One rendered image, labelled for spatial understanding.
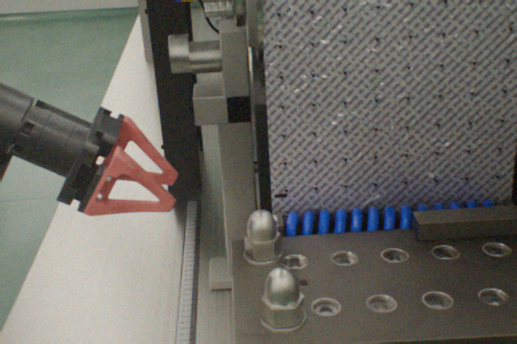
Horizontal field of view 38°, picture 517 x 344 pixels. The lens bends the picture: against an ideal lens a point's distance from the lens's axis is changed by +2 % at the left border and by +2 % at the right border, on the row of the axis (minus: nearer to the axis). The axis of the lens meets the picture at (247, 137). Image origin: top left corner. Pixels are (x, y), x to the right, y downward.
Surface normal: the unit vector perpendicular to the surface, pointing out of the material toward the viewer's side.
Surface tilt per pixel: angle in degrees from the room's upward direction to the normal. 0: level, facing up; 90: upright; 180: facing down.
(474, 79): 90
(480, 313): 0
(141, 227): 0
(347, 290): 0
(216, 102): 90
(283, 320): 90
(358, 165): 90
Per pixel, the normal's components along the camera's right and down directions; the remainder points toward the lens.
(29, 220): -0.06, -0.92
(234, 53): 0.04, 0.39
